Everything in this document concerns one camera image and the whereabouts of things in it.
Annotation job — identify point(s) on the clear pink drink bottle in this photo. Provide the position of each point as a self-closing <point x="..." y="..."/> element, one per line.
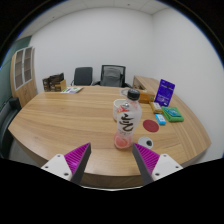
<point x="128" y="121"/>

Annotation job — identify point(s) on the flat round red coaster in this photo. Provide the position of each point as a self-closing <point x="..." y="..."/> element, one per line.
<point x="151" y="126"/>

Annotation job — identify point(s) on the grey mesh office chair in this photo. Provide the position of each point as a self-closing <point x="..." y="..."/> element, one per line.
<point x="112" y="76"/>

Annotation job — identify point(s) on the small light blue box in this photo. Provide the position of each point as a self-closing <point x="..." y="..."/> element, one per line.
<point x="160" y="119"/>

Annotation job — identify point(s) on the black office chair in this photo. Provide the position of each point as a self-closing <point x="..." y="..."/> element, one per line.
<point x="82" y="76"/>

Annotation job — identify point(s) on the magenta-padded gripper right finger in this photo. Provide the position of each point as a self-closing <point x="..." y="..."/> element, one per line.
<point x="165" y="165"/>

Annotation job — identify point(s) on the small round white black-centred object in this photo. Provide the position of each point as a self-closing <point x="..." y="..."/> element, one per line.
<point x="146" y="142"/>

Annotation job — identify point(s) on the flat teal box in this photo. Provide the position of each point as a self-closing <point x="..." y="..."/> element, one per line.
<point x="173" y="112"/>

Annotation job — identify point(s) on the white green printed leaflet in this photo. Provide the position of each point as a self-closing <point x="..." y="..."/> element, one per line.
<point x="71" y="89"/>

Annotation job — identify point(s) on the black leather armchair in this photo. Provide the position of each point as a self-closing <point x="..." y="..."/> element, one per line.
<point x="6" y="123"/>

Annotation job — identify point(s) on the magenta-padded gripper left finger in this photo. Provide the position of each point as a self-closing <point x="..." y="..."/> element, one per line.
<point x="58" y="165"/>

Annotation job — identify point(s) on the dark brown open carton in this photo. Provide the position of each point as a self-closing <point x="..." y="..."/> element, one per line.
<point x="54" y="82"/>

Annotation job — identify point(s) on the folded green cloth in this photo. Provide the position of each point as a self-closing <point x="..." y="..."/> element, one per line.
<point x="176" y="119"/>

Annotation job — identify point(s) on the purple standing package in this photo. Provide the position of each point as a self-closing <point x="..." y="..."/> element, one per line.
<point x="164" y="92"/>

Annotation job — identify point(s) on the wooden glass-door cabinet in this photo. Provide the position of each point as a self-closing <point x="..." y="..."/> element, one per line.
<point x="24" y="76"/>

